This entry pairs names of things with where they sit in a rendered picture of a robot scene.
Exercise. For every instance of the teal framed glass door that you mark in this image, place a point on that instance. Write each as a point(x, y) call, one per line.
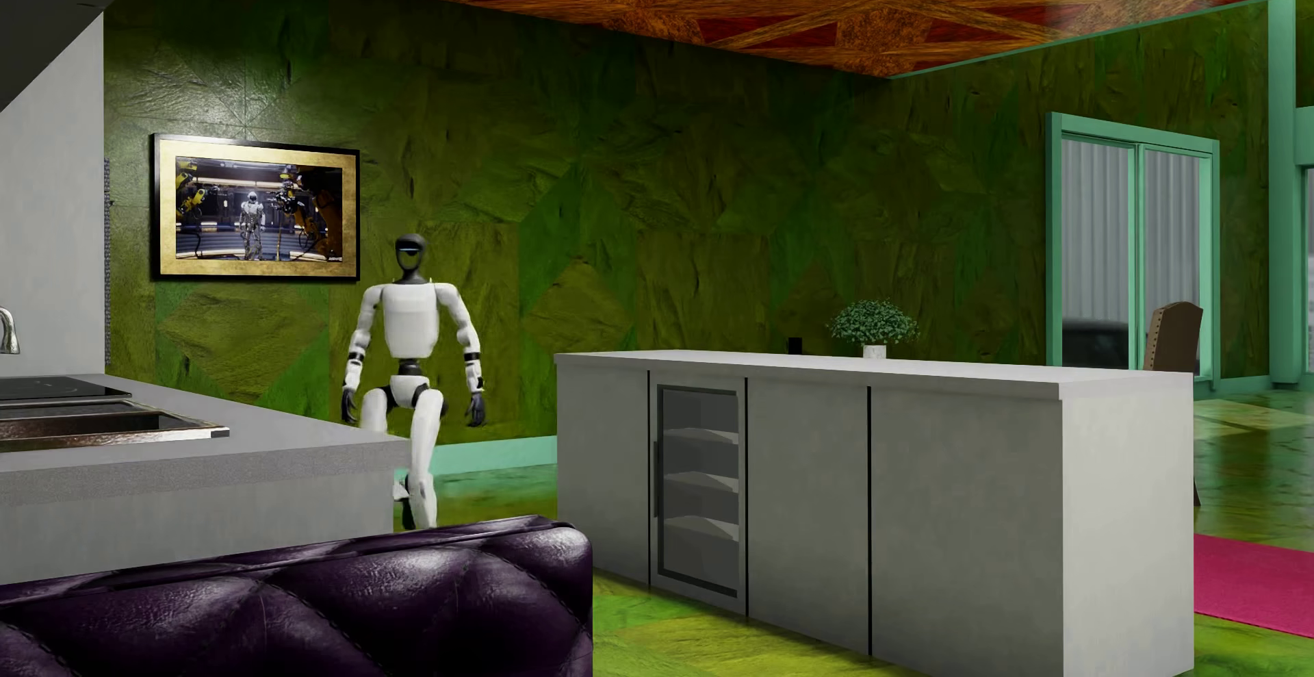
point(1134, 246)

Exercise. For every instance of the robot leg white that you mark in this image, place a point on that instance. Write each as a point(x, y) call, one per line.
point(422, 451)
point(374, 407)

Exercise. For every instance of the grey island counter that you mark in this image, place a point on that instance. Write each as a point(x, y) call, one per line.
point(883, 497)

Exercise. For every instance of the robot right leg white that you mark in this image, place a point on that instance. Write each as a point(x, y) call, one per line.
point(374, 407)

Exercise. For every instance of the brown upholstered chair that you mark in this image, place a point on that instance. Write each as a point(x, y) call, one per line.
point(1176, 338)

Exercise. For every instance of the black induction cooktop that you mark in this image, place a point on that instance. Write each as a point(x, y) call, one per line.
point(51, 389)

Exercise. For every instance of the robot left leg white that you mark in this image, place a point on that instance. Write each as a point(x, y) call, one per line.
point(422, 451)

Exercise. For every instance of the chrome faucet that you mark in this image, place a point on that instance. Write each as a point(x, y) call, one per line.
point(7, 330)

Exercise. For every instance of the small potted green plant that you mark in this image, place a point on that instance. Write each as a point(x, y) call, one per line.
point(873, 326)

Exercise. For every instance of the grey sink counter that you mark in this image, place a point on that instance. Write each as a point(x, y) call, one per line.
point(185, 482)

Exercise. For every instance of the built-in wine cooler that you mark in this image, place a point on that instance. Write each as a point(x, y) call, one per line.
point(698, 487)

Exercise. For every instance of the steel kitchen sink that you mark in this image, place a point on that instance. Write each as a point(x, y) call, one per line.
point(98, 422)

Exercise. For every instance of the robot white torso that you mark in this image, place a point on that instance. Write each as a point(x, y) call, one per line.
point(411, 323)

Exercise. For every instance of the purple tufted leather sofa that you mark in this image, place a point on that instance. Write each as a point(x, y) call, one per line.
point(298, 605)

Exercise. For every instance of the robot hand black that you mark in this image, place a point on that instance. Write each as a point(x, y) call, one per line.
point(350, 406)
point(475, 408)

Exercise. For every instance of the pink floor rug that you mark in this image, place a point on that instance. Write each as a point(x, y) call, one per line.
point(1252, 585)

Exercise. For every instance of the gold framed wall picture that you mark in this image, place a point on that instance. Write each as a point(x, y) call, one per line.
point(257, 207)

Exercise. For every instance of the robot black head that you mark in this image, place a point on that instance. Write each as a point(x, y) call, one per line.
point(412, 254)

